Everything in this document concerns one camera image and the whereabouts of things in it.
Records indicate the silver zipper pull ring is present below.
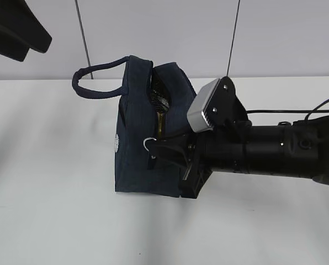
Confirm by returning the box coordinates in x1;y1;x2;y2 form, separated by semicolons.
142;137;157;152

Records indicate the yellow pear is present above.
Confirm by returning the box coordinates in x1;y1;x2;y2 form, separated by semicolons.
157;112;166;138

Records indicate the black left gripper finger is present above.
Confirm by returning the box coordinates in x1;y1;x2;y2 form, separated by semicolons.
0;1;52;62

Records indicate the dark navy lunch bag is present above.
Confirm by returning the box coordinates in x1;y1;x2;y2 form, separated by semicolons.
72;55;196;198

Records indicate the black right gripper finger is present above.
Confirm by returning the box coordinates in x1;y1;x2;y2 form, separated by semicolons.
146;154;189;170
149;136;192;163

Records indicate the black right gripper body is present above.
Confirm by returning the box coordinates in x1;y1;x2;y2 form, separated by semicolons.
179;121;252;199

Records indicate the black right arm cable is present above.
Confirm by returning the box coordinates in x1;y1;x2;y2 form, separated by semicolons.
246;95;329;122

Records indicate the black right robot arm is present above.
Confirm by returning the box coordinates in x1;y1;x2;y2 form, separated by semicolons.
144;115;329;198

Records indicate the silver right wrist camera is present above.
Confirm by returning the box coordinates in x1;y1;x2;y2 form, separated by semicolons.
186;77;248;133

